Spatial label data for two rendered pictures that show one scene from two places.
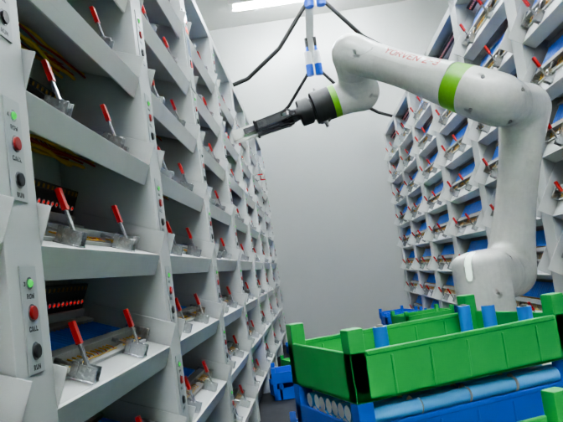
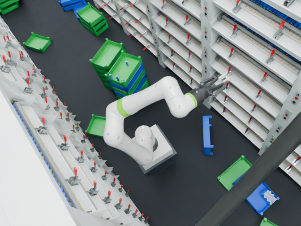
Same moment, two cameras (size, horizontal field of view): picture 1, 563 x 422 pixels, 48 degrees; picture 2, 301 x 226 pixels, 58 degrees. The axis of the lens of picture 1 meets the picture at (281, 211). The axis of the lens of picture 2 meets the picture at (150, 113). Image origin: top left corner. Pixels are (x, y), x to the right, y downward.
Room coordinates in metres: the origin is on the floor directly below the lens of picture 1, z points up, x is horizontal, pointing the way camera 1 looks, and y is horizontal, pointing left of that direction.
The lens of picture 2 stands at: (2.35, -0.67, 2.39)
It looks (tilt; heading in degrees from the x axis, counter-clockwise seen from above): 60 degrees down; 158
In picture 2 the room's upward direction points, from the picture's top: 21 degrees counter-clockwise
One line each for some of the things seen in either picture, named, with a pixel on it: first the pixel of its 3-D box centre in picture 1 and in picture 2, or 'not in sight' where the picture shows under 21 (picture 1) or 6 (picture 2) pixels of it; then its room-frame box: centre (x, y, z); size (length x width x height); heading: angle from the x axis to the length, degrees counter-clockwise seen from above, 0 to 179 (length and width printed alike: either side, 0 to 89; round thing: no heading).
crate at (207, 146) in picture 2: not in sight; (208, 135); (1.69, 0.03, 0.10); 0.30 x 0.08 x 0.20; 137
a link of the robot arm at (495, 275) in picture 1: (486, 290); (145, 138); (1.51, -0.45, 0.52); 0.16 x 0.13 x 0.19; 139
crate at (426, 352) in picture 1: (421, 339); (123, 68); (0.85, -0.16, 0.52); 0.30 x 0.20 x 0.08; 110
